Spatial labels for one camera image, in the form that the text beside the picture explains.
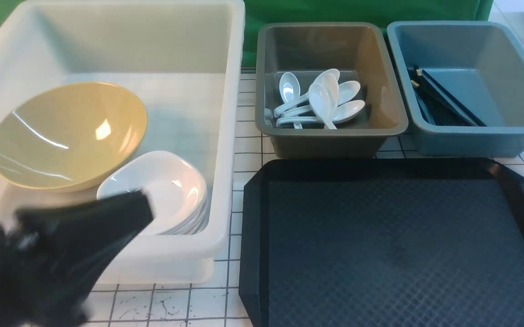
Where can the white square sauce dish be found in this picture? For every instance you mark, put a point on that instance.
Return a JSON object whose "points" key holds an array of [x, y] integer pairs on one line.
{"points": [[166, 179]]}

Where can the yellow noodle bowl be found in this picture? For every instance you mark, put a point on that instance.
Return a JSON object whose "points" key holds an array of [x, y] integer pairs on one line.
{"points": [[72, 137]]}

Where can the white soup spoon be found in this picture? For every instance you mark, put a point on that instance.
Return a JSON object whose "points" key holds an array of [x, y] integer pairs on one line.
{"points": [[322, 104]]}

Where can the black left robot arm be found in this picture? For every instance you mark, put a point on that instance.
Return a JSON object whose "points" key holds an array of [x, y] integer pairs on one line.
{"points": [[53, 257]]}

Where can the white spoon in bin left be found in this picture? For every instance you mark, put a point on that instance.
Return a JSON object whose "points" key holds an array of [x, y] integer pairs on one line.
{"points": [[289, 87]]}

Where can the stack of white dishes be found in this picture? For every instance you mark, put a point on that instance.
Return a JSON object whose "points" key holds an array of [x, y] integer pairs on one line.
{"points": [[183, 221]]}

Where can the white spoon in bin bottom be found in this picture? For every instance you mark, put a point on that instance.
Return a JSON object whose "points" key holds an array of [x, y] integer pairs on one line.
{"points": [[297, 117]]}

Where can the white spoon in bin centre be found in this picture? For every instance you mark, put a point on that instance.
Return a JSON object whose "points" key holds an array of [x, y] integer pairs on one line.
{"points": [[329, 82]]}

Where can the white spoon in bin top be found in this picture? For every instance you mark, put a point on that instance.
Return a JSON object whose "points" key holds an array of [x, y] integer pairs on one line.
{"points": [[335, 72]]}

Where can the large white plastic tub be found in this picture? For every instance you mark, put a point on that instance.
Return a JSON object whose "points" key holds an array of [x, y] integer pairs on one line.
{"points": [[182, 58]]}

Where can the grey-brown spoon bin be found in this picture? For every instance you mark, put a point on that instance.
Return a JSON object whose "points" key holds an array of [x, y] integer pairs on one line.
{"points": [[358, 50]]}

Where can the black plastic serving tray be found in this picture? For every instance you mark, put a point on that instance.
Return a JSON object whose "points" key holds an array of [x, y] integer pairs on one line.
{"points": [[418, 242]]}

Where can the black chopsticks pile in bin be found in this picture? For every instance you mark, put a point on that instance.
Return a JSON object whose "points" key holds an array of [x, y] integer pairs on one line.
{"points": [[439, 106]]}

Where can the blue-grey chopstick bin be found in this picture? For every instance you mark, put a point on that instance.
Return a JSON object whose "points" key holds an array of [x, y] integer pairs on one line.
{"points": [[482, 64]]}

